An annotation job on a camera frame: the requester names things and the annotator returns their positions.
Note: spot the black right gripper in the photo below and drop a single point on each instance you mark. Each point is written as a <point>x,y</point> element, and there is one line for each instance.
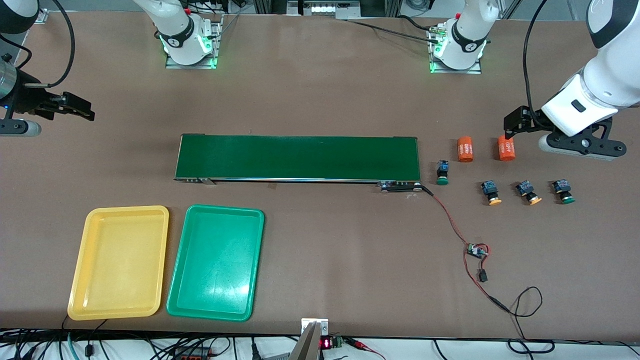
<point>26,97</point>

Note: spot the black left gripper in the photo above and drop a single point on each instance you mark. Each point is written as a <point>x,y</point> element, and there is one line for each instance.
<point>533,123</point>

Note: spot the orange cylinder marked 4680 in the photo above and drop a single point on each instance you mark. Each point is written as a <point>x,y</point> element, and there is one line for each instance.
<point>465,149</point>
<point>506,149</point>

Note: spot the yellow mushroom push button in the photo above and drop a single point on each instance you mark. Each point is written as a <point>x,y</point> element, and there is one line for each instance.
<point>491,192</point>
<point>527,192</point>

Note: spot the green mushroom push button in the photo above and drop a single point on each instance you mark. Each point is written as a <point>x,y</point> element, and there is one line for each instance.
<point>442,172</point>
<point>563,191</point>

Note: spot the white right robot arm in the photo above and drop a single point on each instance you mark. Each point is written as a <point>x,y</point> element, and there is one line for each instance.
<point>175,20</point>

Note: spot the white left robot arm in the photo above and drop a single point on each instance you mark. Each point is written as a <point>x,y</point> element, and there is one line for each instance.
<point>610,75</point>

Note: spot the small green circuit board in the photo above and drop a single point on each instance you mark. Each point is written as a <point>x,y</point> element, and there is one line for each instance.
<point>475,250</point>

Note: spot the yellow plastic tray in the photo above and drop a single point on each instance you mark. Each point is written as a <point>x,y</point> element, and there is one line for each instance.
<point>117,262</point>

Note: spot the green plastic tray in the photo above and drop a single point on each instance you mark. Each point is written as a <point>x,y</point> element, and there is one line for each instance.
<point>215,262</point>

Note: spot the green conveyor belt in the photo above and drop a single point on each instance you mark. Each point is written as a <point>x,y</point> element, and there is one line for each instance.
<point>300,157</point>

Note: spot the white light box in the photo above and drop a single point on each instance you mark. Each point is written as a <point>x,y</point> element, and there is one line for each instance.
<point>322,9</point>

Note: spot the red clip lead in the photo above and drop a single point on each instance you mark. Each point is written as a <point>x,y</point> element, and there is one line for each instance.
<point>357,343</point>

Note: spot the orange power strip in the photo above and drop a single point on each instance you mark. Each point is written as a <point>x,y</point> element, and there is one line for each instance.
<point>192,354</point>

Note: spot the red digit display module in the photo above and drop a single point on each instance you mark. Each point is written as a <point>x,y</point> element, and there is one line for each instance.
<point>327,343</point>

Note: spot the grey metal bar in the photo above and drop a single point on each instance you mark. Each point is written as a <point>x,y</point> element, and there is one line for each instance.
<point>307,347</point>

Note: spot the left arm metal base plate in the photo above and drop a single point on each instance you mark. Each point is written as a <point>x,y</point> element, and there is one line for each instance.
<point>457,71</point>

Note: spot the aluminium corner bracket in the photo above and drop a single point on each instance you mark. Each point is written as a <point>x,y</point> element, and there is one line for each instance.
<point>42,16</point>

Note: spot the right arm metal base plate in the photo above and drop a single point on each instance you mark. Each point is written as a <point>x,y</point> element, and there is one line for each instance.
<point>190,66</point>

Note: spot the silver mounting bracket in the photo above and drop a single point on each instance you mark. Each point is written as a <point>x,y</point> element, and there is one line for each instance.
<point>315,322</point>

